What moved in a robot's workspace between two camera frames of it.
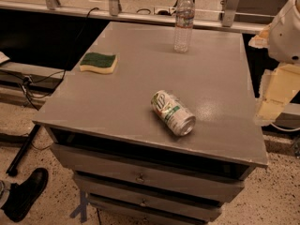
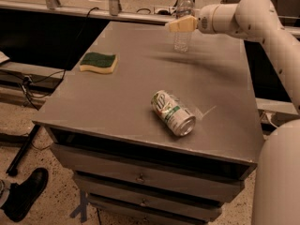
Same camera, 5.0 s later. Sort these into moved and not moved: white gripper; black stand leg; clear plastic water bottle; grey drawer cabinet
Moved: white gripper
Not moved: grey drawer cabinet; black stand leg; clear plastic water bottle
